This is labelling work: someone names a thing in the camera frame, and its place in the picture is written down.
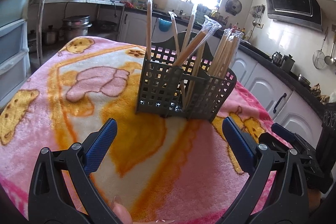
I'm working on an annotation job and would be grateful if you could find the dark green utensil basket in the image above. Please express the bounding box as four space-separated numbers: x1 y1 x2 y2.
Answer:
136 38 237 122

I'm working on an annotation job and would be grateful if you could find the chopsticks bundle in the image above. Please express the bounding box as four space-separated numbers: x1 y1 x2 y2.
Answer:
208 28 244 79

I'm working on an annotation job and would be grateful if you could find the chopstick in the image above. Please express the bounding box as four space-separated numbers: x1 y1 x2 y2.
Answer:
146 0 153 60

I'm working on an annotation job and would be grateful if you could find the wooden chopsticks pair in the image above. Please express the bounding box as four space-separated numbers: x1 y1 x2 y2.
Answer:
168 4 197 57

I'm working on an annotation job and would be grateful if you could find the person's left hand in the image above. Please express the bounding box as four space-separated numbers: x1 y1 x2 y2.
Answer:
110 196 133 224

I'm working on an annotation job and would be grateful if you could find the pink bear blanket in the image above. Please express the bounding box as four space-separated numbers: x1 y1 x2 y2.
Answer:
1 38 273 223

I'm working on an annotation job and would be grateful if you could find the steel kettle on stove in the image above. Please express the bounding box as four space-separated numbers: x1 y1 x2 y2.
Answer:
280 55 295 73

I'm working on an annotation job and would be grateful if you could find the metal strainer ladle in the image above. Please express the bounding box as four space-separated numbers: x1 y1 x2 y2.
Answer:
313 27 329 70

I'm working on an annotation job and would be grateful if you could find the white plastic drawer unit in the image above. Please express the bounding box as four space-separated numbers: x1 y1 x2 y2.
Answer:
0 0 31 107

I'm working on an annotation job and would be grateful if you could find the stainless steel pot stack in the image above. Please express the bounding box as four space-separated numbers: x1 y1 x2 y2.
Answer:
62 15 92 42

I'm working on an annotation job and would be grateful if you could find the blue hanging bowl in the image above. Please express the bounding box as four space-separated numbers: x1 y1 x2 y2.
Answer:
158 18 172 32

